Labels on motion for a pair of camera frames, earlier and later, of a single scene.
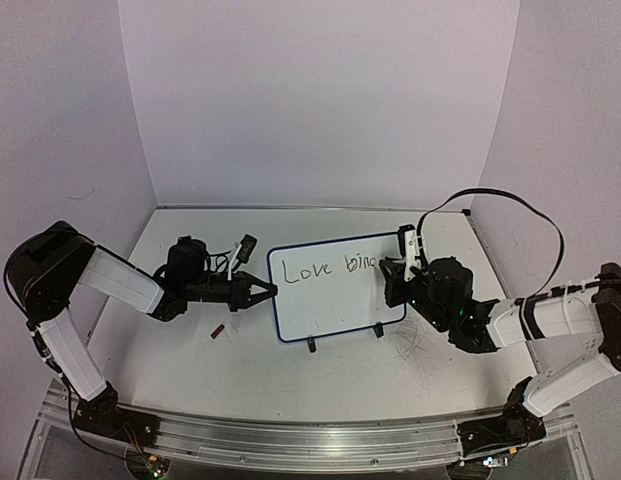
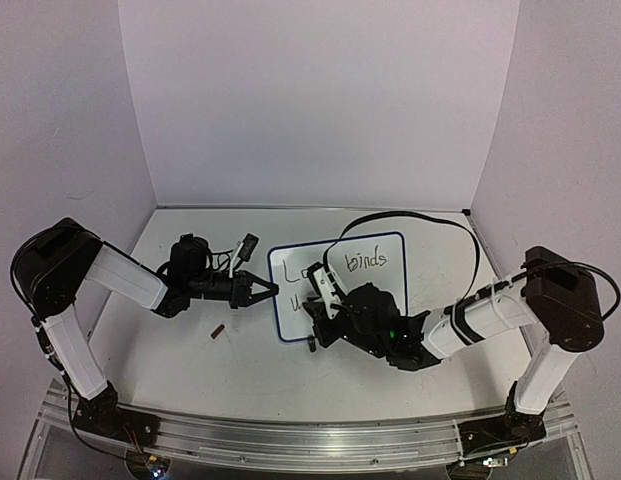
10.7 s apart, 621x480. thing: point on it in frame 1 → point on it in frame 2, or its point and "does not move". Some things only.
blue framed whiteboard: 332,286 does not move
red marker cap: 217,331 does not move
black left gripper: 240,294 does not move
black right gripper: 396,266 → 317,310
